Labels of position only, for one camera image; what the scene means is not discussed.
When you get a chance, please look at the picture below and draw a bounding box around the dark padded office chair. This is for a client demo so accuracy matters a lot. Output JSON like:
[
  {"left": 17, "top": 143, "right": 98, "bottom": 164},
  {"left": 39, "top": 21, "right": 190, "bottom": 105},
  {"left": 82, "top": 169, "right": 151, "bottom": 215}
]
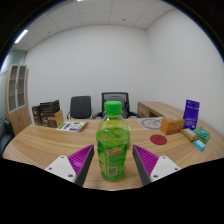
[{"left": 65, "top": 95, "right": 93, "bottom": 120}]

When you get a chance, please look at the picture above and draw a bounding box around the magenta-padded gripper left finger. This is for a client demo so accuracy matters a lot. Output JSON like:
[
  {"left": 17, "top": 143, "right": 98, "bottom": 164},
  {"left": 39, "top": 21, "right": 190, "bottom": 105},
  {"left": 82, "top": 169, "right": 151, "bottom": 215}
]
[{"left": 44, "top": 143, "right": 95, "bottom": 187}]

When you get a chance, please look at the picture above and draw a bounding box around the flat green box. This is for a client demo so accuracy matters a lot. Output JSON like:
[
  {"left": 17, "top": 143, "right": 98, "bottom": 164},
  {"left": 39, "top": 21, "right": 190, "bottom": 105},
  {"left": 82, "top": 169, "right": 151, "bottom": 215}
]
[{"left": 193, "top": 126, "right": 212, "bottom": 144}]

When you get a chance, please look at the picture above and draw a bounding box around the flat round red coaster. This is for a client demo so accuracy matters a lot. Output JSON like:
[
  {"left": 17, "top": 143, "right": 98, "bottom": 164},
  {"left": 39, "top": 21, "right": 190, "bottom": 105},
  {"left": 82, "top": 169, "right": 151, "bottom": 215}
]
[{"left": 149, "top": 133, "right": 168, "bottom": 146}]

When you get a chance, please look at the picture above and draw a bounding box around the black sofa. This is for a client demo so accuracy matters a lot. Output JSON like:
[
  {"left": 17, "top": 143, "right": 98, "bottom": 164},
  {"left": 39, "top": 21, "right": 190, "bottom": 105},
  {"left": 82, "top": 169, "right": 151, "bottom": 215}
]
[{"left": 0, "top": 119, "right": 16, "bottom": 158}]

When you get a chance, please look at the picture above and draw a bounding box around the grey backpack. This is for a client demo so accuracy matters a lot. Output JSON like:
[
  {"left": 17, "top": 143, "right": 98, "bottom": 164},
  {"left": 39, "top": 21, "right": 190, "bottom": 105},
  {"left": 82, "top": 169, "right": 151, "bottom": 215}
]
[{"left": 103, "top": 95, "right": 128, "bottom": 118}]

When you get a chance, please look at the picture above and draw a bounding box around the purple standing package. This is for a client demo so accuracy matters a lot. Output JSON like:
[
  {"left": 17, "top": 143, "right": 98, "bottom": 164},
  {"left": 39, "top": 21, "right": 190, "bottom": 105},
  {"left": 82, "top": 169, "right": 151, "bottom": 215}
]
[{"left": 182, "top": 99, "right": 201, "bottom": 131}]

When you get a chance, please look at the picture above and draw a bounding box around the tan cardboard box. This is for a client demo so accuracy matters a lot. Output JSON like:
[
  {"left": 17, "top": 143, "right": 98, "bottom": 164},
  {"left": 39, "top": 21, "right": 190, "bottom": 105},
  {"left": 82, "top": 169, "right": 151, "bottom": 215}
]
[{"left": 41, "top": 110, "right": 65, "bottom": 129}]

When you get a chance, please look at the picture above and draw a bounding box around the wooden side desk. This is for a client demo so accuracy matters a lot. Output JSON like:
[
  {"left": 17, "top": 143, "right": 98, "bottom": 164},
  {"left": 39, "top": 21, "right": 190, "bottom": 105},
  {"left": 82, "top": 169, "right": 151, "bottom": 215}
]
[{"left": 137, "top": 101, "right": 186, "bottom": 120}]

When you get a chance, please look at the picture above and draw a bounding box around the orange-brown box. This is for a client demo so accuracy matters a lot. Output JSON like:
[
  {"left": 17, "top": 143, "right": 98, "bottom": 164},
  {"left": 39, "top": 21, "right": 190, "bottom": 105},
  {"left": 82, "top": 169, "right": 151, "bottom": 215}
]
[{"left": 159, "top": 117, "right": 185, "bottom": 136}]

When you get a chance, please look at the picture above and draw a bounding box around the green drink bottle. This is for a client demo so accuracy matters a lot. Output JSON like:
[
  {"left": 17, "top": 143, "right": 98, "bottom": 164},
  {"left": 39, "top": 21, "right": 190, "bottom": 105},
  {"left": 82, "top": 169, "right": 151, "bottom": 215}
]
[{"left": 95, "top": 100, "right": 131, "bottom": 183}]

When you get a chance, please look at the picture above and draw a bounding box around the long ceiling light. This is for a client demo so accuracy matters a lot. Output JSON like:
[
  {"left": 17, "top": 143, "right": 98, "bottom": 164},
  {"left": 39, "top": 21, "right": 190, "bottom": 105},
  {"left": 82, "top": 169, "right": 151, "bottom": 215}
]
[{"left": 14, "top": 29, "right": 29, "bottom": 44}]

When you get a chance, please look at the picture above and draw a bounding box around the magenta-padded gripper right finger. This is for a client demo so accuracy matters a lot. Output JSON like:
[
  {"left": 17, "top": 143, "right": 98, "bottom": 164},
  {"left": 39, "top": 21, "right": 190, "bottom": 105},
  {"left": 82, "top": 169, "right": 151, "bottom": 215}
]
[{"left": 132, "top": 144, "right": 181, "bottom": 187}]

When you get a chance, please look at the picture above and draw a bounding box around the large dark brown box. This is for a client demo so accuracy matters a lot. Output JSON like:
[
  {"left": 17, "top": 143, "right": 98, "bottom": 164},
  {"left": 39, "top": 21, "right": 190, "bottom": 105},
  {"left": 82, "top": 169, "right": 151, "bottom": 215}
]
[{"left": 39, "top": 99, "right": 61, "bottom": 114}]

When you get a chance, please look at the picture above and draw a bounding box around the white green purple leaflet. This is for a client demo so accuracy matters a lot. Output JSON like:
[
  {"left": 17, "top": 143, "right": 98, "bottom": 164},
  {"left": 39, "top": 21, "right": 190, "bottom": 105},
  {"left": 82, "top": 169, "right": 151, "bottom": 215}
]
[{"left": 56, "top": 121, "right": 88, "bottom": 133}]

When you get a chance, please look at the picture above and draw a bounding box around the small dark brown box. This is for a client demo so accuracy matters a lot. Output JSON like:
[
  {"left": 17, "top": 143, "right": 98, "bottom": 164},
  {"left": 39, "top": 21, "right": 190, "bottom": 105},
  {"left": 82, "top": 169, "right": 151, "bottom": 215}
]
[{"left": 31, "top": 105, "right": 43, "bottom": 126}]

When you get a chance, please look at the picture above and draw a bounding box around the small tan bar box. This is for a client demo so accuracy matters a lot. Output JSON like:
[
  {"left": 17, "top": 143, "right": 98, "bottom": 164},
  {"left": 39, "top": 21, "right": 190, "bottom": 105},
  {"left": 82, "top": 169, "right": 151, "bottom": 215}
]
[{"left": 180, "top": 127, "right": 199, "bottom": 142}]

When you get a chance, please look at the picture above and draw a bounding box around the small blue white box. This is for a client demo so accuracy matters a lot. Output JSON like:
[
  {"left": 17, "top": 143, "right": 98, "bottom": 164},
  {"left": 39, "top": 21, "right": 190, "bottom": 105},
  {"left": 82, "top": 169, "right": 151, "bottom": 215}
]
[{"left": 193, "top": 139, "right": 207, "bottom": 152}]

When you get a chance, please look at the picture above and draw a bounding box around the wooden shelf cabinet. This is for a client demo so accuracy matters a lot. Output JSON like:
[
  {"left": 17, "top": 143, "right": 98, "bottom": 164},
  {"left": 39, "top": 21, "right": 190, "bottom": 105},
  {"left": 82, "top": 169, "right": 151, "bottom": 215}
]
[{"left": 4, "top": 64, "right": 33, "bottom": 136}]

